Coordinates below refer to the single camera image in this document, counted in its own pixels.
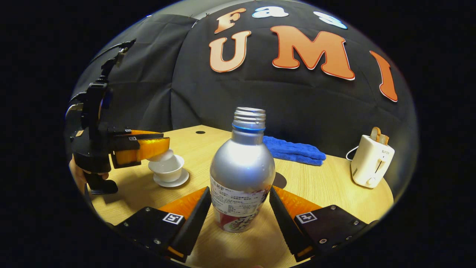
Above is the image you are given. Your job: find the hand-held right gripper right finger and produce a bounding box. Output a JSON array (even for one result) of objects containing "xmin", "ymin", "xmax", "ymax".
[{"xmin": 269, "ymin": 187, "xmax": 377, "ymax": 262}]

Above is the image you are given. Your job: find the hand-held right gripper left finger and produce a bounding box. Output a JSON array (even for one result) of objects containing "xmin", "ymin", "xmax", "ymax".
[{"xmin": 112, "ymin": 187, "xmax": 212, "ymax": 262}]

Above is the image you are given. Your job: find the white teacup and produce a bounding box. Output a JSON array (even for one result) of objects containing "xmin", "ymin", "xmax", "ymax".
[{"xmin": 148, "ymin": 156, "xmax": 185, "ymax": 183}]

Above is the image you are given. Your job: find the black backdrop cloth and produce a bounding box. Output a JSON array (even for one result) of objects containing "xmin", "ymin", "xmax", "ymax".
[{"xmin": 71, "ymin": 0, "xmax": 420, "ymax": 198}]

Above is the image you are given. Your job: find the white teacup lid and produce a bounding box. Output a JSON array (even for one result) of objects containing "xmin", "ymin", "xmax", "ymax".
[{"xmin": 147, "ymin": 149, "xmax": 175, "ymax": 163}]

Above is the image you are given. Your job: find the white saucer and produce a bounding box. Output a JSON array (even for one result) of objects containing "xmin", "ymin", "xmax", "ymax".
[{"xmin": 153, "ymin": 168, "xmax": 190, "ymax": 188}]

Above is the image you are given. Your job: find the blue folded towel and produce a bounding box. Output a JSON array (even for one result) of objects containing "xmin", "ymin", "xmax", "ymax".
[{"xmin": 263, "ymin": 135, "xmax": 327, "ymax": 166}]

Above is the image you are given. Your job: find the silver water bottle red label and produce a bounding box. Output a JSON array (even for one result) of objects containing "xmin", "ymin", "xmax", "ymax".
[{"xmin": 209, "ymin": 107, "xmax": 276, "ymax": 233}]

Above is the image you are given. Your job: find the white toaster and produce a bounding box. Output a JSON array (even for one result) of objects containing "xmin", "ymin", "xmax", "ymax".
[{"xmin": 350, "ymin": 135, "xmax": 395, "ymax": 188}]

